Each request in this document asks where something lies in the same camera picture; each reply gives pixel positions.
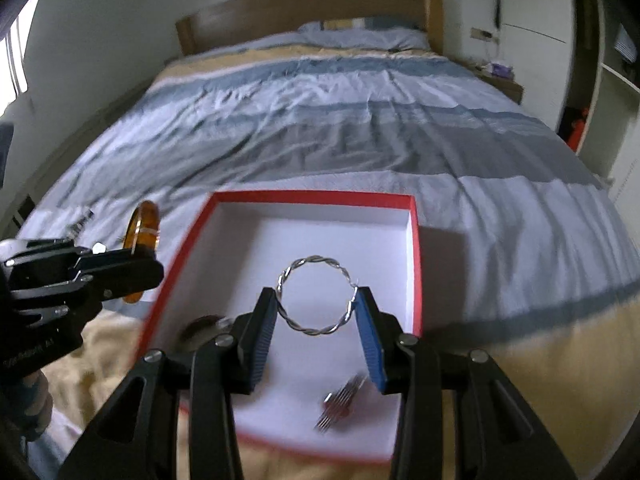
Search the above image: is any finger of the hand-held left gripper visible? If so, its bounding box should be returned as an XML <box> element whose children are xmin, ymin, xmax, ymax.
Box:
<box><xmin>4</xmin><ymin>244</ymin><xmax>165</xmax><ymax>322</ymax></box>

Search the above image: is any silver twisted bangle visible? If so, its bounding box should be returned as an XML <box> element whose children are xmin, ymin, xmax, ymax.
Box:
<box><xmin>276</xmin><ymin>254</ymin><xmax>362</xmax><ymax>337</ymax></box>

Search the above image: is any white wardrobe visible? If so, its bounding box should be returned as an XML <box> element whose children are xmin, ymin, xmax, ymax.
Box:
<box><xmin>497</xmin><ymin>0</ymin><xmax>640</xmax><ymax>196</ymax></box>

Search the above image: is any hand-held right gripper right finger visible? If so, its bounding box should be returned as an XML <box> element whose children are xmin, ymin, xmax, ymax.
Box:
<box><xmin>352</xmin><ymin>286</ymin><xmax>581</xmax><ymax>480</ymax></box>

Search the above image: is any window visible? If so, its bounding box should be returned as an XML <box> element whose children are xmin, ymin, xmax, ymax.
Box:
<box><xmin>0</xmin><ymin>0</ymin><xmax>43</xmax><ymax>106</ymax></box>

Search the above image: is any red jewelry box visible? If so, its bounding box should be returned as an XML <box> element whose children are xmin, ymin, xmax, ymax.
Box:
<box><xmin>131</xmin><ymin>190</ymin><xmax>423</xmax><ymax>463</ymax></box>

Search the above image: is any small silver jewelry piece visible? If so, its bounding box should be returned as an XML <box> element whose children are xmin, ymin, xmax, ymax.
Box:
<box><xmin>65</xmin><ymin>208</ymin><xmax>96</xmax><ymax>241</ymax></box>

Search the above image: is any amber bangle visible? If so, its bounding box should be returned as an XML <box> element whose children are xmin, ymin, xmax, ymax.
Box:
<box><xmin>121</xmin><ymin>200</ymin><xmax>162</xmax><ymax>305</ymax></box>

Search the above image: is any black and white beaded bracelet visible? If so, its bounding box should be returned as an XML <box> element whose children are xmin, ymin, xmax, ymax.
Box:
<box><xmin>180</xmin><ymin>315</ymin><xmax>236</xmax><ymax>346</ymax></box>

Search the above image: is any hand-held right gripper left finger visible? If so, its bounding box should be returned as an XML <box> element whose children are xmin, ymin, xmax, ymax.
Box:
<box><xmin>57</xmin><ymin>287</ymin><xmax>278</xmax><ymax>480</ymax></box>

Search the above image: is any striped pillow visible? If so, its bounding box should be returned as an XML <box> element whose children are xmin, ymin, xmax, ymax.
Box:
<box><xmin>297</xmin><ymin>16</ymin><xmax>432</xmax><ymax>53</ymax></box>

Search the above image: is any orange container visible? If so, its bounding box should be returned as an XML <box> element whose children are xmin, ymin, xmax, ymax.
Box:
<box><xmin>559</xmin><ymin>105</ymin><xmax>587</xmax><ymax>148</ymax></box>

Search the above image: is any wooden nightstand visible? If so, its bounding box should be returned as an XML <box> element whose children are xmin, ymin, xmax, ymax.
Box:
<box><xmin>472</xmin><ymin>62</ymin><xmax>525</xmax><ymax>106</ymax></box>

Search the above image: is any silver hair clip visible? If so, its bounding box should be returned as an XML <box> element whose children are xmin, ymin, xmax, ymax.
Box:
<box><xmin>314</xmin><ymin>374</ymin><xmax>368</xmax><ymax>433</ymax></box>

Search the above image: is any wooden headboard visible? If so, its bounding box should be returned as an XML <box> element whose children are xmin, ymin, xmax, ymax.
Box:
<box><xmin>175</xmin><ymin>0</ymin><xmax>444</xmax><ymax>58</ymax></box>

